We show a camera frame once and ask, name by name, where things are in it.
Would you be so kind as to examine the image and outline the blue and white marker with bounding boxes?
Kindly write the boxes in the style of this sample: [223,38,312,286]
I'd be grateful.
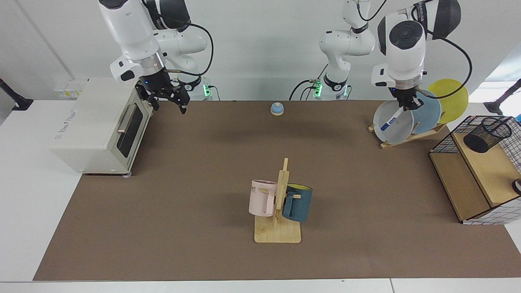
[380,107,406,132]

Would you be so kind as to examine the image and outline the black mesh pen holder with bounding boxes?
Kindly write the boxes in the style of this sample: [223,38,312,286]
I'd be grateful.
[463,117,512,154]

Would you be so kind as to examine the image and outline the light blue plate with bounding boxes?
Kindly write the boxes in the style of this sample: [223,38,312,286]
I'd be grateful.
[410,94,442,135]

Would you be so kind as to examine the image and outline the grey white plate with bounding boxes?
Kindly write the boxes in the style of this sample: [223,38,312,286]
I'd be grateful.
[373,100,415,144]

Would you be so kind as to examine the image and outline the wooden plate rack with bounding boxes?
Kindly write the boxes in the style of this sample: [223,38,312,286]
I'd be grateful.
[367,122,447,150]

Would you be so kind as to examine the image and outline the yellow plate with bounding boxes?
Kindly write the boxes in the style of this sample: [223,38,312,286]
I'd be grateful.
[427,79,469,124]

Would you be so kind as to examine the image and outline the pale toaster oven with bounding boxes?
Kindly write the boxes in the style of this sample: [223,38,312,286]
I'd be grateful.
[49,77,155,178]

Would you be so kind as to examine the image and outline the clear plastic box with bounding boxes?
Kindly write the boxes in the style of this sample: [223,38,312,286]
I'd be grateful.
[54,78,89,99]

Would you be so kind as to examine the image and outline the brown table cloth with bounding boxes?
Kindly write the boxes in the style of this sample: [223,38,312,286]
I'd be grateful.
[33,100,521,282]

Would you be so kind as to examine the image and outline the pink mug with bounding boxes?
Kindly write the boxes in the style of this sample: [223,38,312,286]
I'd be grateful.
[249,179,279,218]

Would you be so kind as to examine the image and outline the teal mug yellow inside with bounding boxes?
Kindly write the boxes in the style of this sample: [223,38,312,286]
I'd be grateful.
[282,184,313,223]

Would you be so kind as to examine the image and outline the wooden cup stand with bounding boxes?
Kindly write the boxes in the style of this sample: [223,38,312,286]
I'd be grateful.
[254,158,302,244]

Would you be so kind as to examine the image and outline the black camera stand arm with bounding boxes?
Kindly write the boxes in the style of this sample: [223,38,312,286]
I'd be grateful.
[0,77,34,112]
[484,79,521,116]

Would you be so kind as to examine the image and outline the wire basket wooden floor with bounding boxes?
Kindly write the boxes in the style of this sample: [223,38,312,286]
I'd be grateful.
[429,116,521,225]

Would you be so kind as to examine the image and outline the black base cable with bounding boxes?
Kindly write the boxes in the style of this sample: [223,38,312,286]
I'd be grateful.
[289,63,328,101]

